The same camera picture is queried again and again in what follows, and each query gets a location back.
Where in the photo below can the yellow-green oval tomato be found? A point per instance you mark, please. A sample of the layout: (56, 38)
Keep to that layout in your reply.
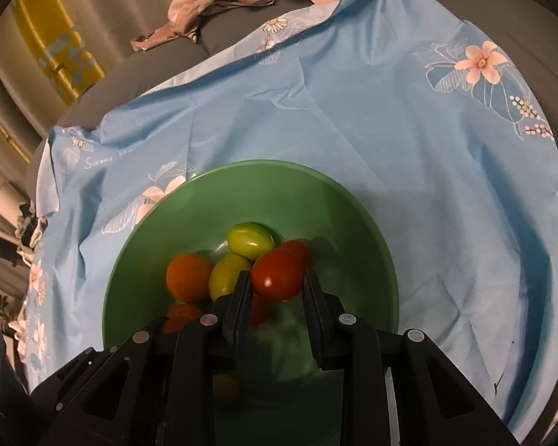
(225, 274)

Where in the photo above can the light blue floral cloth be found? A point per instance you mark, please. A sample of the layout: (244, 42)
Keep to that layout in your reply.
(466, 198)

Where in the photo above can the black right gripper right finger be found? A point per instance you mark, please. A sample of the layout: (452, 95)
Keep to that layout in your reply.
(398, 389)

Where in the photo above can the yellow patterned curtain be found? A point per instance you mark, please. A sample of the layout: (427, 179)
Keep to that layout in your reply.
(45, 67)

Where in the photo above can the red cherry tomato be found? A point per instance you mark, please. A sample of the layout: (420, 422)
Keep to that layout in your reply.
(300, 250)
(277, 276)
(261, 310)

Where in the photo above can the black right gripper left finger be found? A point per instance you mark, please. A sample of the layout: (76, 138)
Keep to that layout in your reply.
(153, 389)

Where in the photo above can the green bowl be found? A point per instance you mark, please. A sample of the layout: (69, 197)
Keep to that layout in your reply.
(230, 216)

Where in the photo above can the green oval tomato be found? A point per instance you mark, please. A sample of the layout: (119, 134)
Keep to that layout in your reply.
(249, 240)

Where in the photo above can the white lamp on stand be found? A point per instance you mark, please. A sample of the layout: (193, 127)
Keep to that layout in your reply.
(17, 244)

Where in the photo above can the grey sofa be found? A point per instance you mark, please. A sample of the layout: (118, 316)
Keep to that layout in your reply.
(176, 51)

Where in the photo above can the large orange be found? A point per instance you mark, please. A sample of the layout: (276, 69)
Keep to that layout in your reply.
(187, 277)

